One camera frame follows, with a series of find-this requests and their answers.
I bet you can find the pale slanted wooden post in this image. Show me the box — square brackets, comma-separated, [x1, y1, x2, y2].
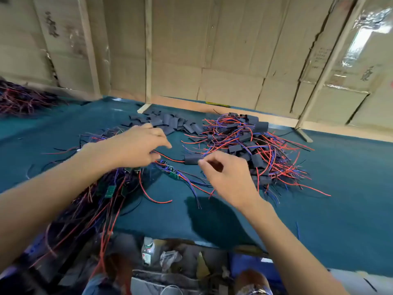
[295, 0, 370, 144]

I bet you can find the blue container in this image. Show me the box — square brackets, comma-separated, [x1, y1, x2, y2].
[230, 254, 283, 286]

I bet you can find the wire pile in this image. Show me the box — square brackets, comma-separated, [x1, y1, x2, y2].
[0, 78, 62, 116]

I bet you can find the person's left hand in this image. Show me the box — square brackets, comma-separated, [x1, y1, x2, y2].
[98, 123, 173, 175]

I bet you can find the crumpled white paper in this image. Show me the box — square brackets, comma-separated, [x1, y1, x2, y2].
[160, 249, 184, 272]

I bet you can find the person's right forearm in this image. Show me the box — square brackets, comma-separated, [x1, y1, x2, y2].
[242, 196, 351, 295]

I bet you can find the white plastic bottle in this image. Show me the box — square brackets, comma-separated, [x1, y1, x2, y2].
[141, 236, 157, 266]

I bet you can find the pile of unsleeved wired boards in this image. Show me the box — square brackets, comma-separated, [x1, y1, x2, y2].
[25, 129, 212, 280]

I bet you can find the person's left forearm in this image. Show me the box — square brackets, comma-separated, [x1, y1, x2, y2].
[0, 141, 111, 271]

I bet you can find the thin wooden post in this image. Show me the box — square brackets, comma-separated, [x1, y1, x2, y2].
[136, 0, 154, 114]

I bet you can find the pile of black sleeve pieces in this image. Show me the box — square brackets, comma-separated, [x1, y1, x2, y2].
[126, 109, 206, 136]

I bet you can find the wooden ledge board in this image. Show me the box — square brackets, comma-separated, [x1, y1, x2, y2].
[107, 89, 393, 144]

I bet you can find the pile of sleeved wired boards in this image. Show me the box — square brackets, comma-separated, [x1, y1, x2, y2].
[181, 112, 332, 203]

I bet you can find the wide wooden post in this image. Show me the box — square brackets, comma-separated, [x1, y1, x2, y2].
[75, 0, 103, 101]

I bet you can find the clear plastic sheet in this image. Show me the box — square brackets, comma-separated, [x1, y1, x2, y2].
[341, 6, 393, 90]

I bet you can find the person's right hand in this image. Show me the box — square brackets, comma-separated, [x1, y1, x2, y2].
[197, 150, 275, 214]

